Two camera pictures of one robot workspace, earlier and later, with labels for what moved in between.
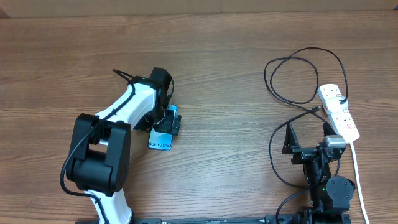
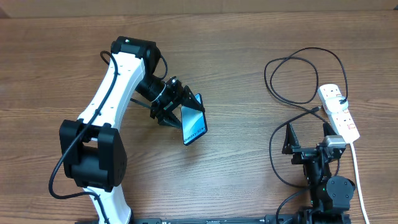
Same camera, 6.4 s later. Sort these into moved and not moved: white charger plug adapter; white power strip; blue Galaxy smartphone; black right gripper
Moved: blue Galaxy smartphone
Not moved: white charger plug adapter; black right gripper; white power strip
